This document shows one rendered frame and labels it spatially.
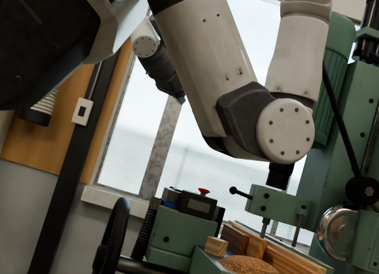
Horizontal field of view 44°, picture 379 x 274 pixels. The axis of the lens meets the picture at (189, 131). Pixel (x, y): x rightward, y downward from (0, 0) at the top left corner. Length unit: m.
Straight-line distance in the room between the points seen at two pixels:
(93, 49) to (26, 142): 1.91
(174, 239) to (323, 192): 0.36
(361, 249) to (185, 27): 0.68
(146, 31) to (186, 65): 0.66
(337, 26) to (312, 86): 0.56
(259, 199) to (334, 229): 0.18
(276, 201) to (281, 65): 0.56
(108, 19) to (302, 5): 0.25
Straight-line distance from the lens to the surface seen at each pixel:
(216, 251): 1.00
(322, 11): 0.64
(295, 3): 0.63
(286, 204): 1.14
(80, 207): 2.52
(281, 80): 0.61
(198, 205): 1.06
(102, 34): 0.66
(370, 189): 1.08
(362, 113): 1.18
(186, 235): 1.07
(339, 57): 1.16
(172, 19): 0.55
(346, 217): 1.09
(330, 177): 1.14
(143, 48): 1.21
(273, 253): 1.05
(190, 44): 0.55
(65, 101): 2.54
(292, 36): 0.63
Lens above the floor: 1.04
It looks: 5 degrees up
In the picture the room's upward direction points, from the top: 17 degrees clockwise
